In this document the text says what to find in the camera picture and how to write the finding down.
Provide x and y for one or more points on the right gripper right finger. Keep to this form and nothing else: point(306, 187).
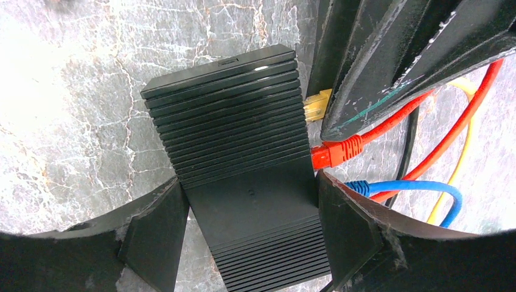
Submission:
point(372, 248)

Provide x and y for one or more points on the black network switch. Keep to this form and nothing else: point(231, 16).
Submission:
point(235, 133)

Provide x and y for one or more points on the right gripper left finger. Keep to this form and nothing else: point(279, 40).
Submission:
point(141, 240)

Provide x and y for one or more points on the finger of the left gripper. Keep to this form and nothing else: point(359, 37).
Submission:
point(430, 43)
point(347, 34)

